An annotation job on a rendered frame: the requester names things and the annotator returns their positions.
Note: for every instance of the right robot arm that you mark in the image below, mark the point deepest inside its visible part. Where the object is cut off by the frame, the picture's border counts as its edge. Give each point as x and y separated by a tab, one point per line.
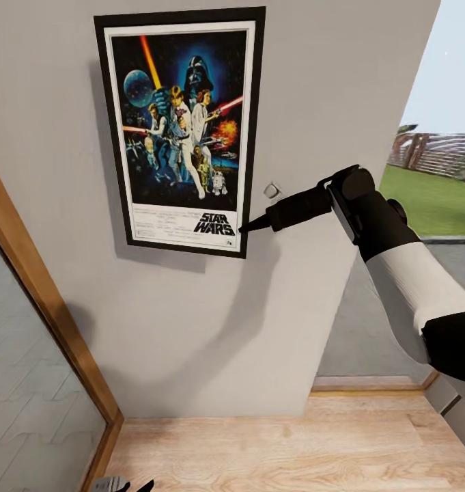
425	306

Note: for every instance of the door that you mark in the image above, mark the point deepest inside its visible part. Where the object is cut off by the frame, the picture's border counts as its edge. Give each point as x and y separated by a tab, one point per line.
59	421

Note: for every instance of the poster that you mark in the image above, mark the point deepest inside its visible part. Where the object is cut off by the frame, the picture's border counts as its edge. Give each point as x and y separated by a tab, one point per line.
182	95

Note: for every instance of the fixed window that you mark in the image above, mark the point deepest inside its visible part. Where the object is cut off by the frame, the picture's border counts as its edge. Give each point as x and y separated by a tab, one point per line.
425	173

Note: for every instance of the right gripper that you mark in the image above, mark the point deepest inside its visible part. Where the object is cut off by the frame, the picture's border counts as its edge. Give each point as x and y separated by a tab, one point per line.
287	212

